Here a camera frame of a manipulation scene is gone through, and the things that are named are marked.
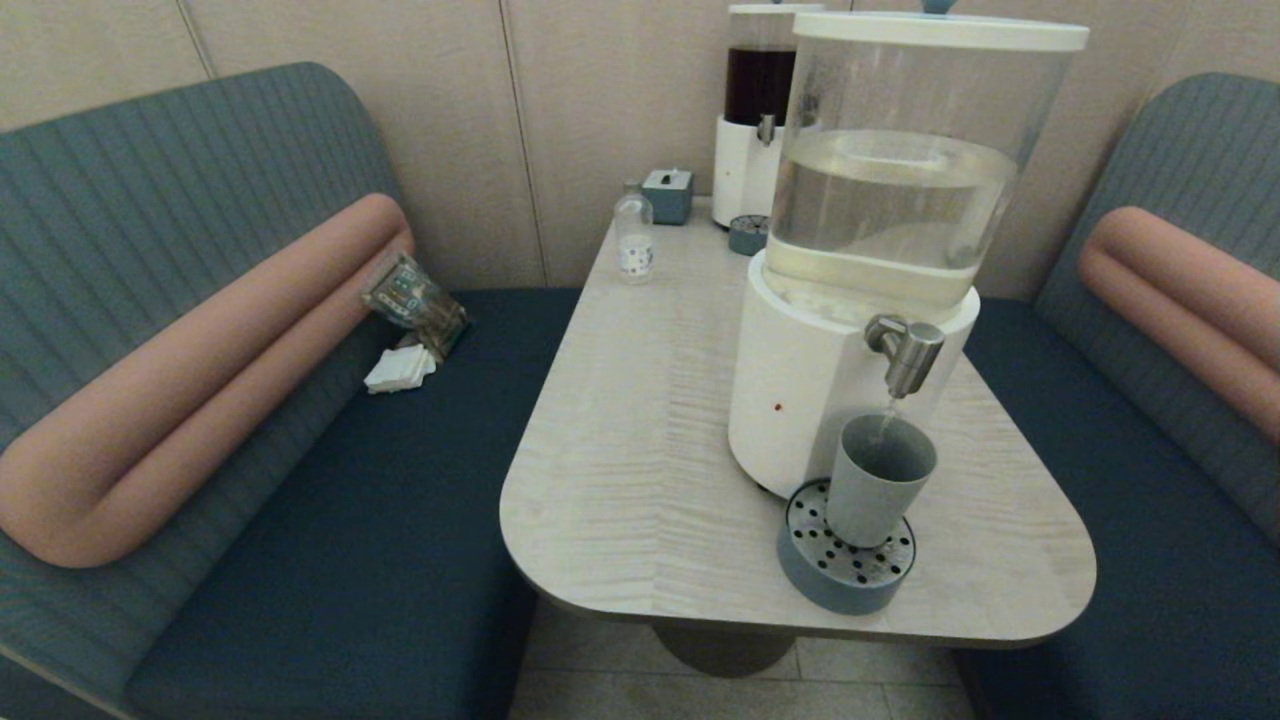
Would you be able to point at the blue drip tray metal grate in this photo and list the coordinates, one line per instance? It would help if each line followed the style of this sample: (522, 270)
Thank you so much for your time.
(840, 590)

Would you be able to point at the grey-blue plastic cup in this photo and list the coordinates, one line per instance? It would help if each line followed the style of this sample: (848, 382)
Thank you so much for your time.
(875, 492)

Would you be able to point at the small clear bottle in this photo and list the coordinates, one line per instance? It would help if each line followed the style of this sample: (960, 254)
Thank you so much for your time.
(634, 250)

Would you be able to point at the small blue box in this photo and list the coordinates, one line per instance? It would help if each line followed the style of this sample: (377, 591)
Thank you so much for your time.
(668, 195)

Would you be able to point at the teal upholstered bench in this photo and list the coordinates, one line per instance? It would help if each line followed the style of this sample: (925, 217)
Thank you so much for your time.
(1150, 500)
(350, 520)

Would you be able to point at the pink bolster cushion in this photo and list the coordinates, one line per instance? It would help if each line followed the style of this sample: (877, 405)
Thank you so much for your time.
(1180, 290)
(200, 380)

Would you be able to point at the white folded napkins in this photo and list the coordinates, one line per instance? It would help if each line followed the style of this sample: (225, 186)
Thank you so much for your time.
(400, 370)

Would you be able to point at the dark drink dispenser white base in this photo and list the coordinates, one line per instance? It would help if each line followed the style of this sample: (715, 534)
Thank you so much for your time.
(745, 170)

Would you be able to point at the clear water dispenser white base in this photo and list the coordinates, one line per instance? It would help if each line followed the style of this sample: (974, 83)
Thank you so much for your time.
(810, 400)

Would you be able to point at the metal dispenser tap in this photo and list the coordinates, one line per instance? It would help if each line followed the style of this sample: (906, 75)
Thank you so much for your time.
(910, 355)

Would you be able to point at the small blue drip tray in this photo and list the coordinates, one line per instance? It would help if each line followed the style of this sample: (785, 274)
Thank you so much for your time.
(747, 238)

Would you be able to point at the clear snack packet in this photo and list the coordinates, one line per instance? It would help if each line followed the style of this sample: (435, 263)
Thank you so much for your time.
(415, 300)

